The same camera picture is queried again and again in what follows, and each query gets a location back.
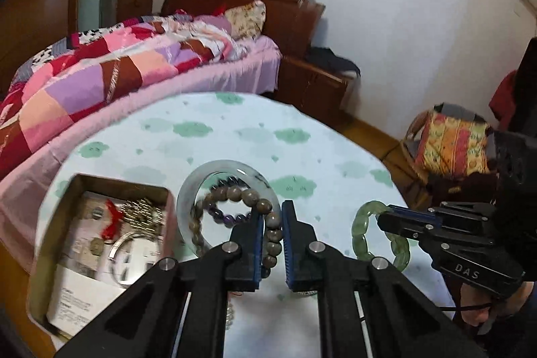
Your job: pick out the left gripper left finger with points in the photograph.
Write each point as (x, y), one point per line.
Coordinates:
(176, 309)

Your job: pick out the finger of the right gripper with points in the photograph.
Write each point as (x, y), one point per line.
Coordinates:
(410, 232)
(408, 217)

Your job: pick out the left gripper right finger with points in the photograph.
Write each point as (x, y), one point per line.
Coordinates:
(366, 308)

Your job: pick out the person's right hand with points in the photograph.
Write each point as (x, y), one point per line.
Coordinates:
(488, 309)

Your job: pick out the silver bangle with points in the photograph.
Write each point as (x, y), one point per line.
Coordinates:
(132, 255)

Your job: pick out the chair with colourful cushion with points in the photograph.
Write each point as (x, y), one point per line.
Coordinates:
(452, 151)

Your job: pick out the paper leaflet in tin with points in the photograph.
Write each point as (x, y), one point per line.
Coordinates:
(83, 285)

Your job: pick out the red knot charm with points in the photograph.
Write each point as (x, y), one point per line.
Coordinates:
(112, 230)

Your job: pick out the pink metal tin box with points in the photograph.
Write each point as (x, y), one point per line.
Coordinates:
(53, 238)

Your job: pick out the pale jade bangle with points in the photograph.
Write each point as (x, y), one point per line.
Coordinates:
(189, 191)

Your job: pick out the white green cloud tablecloth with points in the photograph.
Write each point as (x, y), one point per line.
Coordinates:
(327, 176)

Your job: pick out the wooden nightstand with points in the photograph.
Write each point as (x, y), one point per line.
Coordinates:
(312, 90)

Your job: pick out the pink bed sheet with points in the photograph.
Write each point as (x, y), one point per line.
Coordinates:
(24, 189)

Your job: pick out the dark clothes on nightstand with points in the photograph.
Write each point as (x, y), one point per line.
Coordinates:
(326, 59)

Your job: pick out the wooden bed with headboard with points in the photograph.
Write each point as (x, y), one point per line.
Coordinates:
(290, 24)

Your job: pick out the patchwork pink red quilt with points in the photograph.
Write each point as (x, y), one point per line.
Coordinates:
(84, 80)

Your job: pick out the floral pillow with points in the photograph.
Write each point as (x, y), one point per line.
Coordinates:
(247, 21)

